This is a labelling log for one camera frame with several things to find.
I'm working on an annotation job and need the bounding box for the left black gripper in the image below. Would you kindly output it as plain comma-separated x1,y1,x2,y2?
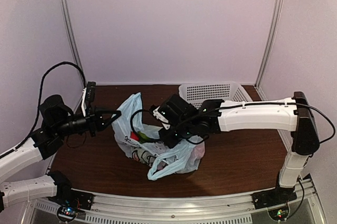
53,105,121,137

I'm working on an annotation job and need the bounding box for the light blue printed plastic bag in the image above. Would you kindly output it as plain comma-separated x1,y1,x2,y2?
112,93,205,181

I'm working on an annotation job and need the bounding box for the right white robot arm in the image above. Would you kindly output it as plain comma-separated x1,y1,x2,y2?
150,91,320,204

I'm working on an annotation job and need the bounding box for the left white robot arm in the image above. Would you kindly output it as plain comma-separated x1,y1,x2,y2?
1,95,122,210

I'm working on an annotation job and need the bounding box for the red fruit in bag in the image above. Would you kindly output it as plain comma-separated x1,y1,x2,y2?
130,132,140,142

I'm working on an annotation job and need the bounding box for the green fruit in bag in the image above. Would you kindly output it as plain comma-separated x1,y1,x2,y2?
138,131,154,142

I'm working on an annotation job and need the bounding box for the white perforated plastic basket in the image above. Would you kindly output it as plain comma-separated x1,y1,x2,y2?
179,81,252,108

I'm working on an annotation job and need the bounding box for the right black braided cable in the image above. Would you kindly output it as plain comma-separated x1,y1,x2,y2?
130,97,335,146

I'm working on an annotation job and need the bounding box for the black braided cable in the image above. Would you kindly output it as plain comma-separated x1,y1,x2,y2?
0,62,87,156
130,97,335,146

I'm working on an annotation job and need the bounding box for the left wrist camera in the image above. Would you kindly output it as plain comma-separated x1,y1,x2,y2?
80,82,96,117

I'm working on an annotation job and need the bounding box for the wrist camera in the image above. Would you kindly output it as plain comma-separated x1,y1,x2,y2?
150,105,171,130
80,82,96,117

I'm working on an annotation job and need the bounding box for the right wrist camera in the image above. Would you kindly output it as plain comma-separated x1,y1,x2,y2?
150,105,171,130

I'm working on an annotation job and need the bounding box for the left black braided cable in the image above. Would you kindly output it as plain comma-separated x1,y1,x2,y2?
0,62,87,156

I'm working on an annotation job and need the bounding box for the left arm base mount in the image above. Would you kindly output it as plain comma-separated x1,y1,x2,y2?
48,189,94,223

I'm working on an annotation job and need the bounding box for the aluminium front rail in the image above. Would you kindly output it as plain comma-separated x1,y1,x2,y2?
26,179,321,224

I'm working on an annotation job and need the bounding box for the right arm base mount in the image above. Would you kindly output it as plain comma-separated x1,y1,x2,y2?
251,188,297,222

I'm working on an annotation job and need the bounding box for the left aluminium corner post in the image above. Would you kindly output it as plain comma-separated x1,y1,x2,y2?
55,0,89,89

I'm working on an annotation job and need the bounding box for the aluminium corner post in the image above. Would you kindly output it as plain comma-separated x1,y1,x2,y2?
254,0,284,89
55,0,89,89

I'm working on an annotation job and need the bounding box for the right aluminium corner post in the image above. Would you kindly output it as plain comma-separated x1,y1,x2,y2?
254,0,284,89

